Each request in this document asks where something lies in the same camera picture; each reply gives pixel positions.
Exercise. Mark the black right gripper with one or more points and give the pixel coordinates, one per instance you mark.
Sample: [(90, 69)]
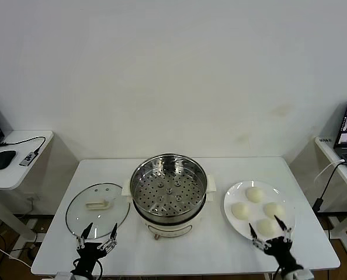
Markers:
[(278, 253)]

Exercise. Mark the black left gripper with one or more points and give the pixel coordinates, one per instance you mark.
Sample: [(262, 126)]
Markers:
[(87, 256)]

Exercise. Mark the white steamed baozi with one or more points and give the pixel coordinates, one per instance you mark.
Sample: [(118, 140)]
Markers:
[(254, 194), (240, 210), (266, 228), (274, 209)]

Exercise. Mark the perforated steel steamer basket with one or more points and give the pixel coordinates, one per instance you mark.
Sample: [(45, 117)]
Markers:
[(169, 192)]

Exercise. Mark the white round plate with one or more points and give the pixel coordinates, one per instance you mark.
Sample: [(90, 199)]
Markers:
[(237, 226)]

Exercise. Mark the white power socket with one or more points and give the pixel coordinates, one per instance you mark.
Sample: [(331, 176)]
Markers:
[(34, 199)]

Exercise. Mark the white side table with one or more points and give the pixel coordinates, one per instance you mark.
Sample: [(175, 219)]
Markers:
[(13, 175), (326, 148)]

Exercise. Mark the grey usb hub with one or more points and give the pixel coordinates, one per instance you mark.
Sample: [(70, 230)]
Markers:
[(27, 159)]

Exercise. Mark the white printed label sticker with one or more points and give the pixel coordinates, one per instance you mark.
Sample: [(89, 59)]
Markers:
[(325, 140)]

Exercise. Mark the black computer mouse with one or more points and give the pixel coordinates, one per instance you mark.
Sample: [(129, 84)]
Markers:
[(3, 160)]

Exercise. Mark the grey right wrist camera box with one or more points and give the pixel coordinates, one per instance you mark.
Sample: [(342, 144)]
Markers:
[(303, 274)]

